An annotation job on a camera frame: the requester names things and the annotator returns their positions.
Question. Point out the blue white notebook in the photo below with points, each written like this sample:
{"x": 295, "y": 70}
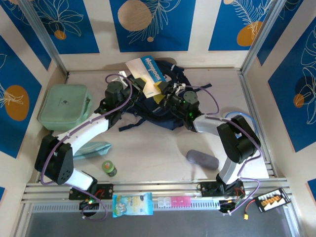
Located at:
{"x": 145, "y": 71}

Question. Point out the navy blue backpack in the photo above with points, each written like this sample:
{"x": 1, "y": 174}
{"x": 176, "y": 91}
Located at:
{"x": 168, "y": 118}

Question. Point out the mint green pouch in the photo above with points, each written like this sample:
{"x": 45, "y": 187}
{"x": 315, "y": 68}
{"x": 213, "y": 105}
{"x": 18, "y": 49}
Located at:
{"x": 96, "y": 149}

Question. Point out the grey glasses case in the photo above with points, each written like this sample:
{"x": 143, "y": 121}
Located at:
{"x": 202, "y": 159}

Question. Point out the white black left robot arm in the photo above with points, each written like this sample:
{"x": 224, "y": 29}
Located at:
{"x": 81, "y": 130}

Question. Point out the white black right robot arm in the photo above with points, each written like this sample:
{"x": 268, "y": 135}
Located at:
{"x": 209, "y": 124}

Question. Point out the mint green lunch box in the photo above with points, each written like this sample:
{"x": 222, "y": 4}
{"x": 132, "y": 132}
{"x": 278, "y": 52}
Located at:
{"x": 61, "y": 106}

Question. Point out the green lidded jar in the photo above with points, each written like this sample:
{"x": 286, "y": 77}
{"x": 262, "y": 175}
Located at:
{"x": 109, "y": 168}

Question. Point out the pink clear pill organizer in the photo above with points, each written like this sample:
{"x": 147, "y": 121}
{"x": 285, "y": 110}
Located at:
{"x": 175, "y": 201}

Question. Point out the blue snack packet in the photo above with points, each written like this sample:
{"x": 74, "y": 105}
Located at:
{"x": 133, "y": 205}

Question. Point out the small control board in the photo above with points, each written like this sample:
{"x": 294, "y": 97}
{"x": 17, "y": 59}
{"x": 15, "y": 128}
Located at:
{"x": 227, "y": 206}
{"x": 86, "y": 203}

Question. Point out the black yellow power board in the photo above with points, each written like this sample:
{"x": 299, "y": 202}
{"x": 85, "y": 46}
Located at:
{"x": 271, "y": 200}

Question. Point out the aluminium side rail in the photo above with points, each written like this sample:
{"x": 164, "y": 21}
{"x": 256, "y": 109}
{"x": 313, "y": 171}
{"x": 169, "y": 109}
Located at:
{"x": 243, "y": 80}

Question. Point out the blue floral wall poster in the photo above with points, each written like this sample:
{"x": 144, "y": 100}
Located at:
{"x": 19, "y": 84}
{"x": 79, "y": 37}
{"x": 280, "y": 27}
{"x": 296, "y": 111}
{"x": 34, "y": 42}
{"x": 227, "y": 24}
{"x": 172, "y": 29}

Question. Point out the aluminium frame rail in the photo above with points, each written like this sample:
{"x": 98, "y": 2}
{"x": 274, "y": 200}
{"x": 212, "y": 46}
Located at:
{"x": 160, "y": 187}

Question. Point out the aluminium corner post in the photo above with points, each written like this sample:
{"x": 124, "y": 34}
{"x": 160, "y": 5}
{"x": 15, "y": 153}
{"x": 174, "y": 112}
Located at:
{"x": 261, "y": 34}
{"x": 44, "y": 37}

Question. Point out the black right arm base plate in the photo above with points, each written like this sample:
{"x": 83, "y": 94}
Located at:
{"x": 207, "y": 188}

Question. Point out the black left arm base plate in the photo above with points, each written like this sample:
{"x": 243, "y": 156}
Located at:
{"x": 106, "y": 191}

